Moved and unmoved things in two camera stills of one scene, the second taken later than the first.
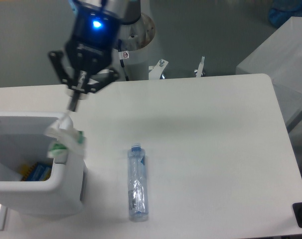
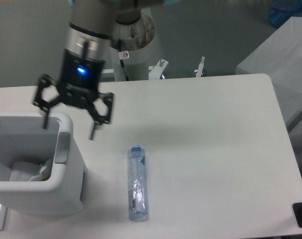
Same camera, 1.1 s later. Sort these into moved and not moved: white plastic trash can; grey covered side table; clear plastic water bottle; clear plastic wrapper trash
Moved: clear plastic wrapper trash
Not moved: white plastic trash can; clear plastic water bottle; grey covered side table
